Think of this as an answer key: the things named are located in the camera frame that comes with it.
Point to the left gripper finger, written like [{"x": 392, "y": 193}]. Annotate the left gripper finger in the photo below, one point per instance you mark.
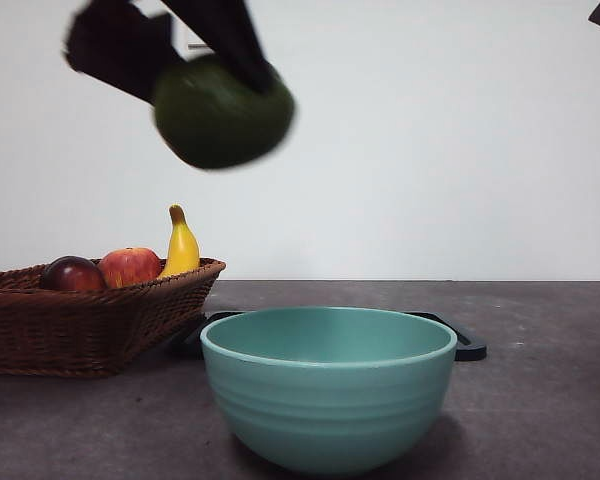
[
  {"x": 225, "y": 30},
  {"x": 115, "y": 45}
]

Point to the green avocado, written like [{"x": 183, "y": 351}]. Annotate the green avocado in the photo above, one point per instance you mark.
[{"x": 220, "y": 120}]

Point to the teal ceramic bowl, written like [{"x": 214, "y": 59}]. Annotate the teal ceramic bowl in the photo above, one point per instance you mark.
[{"x": 325, "y": 400}]

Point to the yellow banana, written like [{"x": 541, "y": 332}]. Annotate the yellow banana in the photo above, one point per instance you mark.
[{"x": 182, "y": 250}]

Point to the red yellow apple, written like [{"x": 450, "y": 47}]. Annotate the red yellow apple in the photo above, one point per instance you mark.
[{"x": 130, "y": 267}]

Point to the dark red plum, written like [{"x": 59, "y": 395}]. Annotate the dark red plum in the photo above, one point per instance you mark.
[{"x": 72, "y": 275}]

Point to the brown wicker basket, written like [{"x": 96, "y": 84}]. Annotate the brown wicker basket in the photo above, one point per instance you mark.
[{"x": 80, "y": 330}]

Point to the black rectangular tray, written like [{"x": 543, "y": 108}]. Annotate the black rectangular tray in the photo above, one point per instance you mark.
[{"x": 472, "y": 350}]

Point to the white wall socket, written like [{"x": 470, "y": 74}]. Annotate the white wall socket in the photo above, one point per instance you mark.
[{"x": 193, "y": 37}]

